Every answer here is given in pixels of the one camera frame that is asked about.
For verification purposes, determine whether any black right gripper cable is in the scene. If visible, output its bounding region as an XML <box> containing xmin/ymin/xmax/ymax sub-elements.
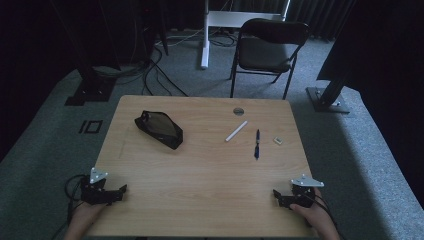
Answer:
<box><xmin>308</xmin><ymin>192</ymin><xmax>338</xmax><ymax>229</ymax></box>

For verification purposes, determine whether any black folding chair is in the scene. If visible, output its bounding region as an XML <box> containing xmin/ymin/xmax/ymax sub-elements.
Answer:
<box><xmin>229</xmin><ymin>17</ymin><xmax>310</xmax><ymax>100</ymax></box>

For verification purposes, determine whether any white pen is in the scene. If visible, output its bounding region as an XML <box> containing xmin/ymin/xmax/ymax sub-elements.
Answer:
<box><xmin>225</xmin><ymin>120</ymin><xmax>249</xmax><ymax>143</ymax></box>

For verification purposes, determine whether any black floor cable bundle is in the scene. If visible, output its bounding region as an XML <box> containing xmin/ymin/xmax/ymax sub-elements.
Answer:
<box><xmin>94</xmin><ymin>44</ymin><xmax>190</xmax><ymax>98</ymax></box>

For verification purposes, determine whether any white floor cable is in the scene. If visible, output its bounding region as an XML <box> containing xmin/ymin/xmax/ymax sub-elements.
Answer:
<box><xmin>154</xmin><ymin>28</ymin><xmax>205</xmax><ymax>48</ymax></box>

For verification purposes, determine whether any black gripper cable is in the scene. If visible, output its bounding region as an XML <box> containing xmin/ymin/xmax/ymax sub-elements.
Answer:
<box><xmin>308</xmin><ymin>192</ymin><xmax>338</xmax><ymax>229</ymax></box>
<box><xmin>64</xmin><ymin>173</ymin><xmax>92</xmax><ymax>231</ymax></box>

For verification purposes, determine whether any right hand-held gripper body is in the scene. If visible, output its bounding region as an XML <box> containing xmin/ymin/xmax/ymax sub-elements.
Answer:
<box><xmin>288</xmin><ymin>173</ymin><xmax>325</xmax><ymax>209</ymax></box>

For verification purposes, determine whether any blue pen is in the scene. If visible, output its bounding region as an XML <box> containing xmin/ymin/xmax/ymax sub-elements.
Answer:
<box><xmin>254</xmin><ymin>128</ymin><xmax>261</xmax><ymax>161</ymax></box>

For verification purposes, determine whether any person's left hand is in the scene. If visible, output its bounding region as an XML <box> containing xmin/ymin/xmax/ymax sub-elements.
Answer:
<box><xmin>63</xmin><ymin>201</ymin><xmax>108</xmax><ymax>240</ymax></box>

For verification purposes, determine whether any black mesh pencil case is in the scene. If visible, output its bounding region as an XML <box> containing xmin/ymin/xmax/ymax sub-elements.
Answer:
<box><xmin>134</xmin><ymin>110</ymin><xmax>184</xmax><ymax>151</ymax></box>

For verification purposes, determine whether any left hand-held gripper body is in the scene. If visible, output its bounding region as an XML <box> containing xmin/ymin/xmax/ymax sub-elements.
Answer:
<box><xmin>79</xmin><ymin>167</ymin><xmax>116</xmax><ymax>205</ymax></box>

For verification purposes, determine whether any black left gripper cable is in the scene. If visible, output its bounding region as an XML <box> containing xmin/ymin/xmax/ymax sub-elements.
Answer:
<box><xmin>64</xmin><ymin>173</ymin><xmax>92</xmax><ymax>231</ymax></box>

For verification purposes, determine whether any person's right hand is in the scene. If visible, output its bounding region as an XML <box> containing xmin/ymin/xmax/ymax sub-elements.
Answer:
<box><xmin>289</xmin><ymin>188</ymin><xmax>342</xmax><ymax>240</ymax></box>

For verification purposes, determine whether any black metal stand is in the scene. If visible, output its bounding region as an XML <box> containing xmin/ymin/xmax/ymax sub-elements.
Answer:
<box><xmin>305</xmin><ymin>74</ymin><xmax>351</xmax><ymax>115</ymax></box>
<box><xmin>49</xmin><ymin>0</ymin><xmax>122</xmax><ymax>107</ymax></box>

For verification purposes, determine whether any white metal desk frame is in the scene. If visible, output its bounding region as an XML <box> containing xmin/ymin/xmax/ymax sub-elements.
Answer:
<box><xmin>200</xmin><ymin>0</ymin><xmax>292</xmax><ymax>70</ymax></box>

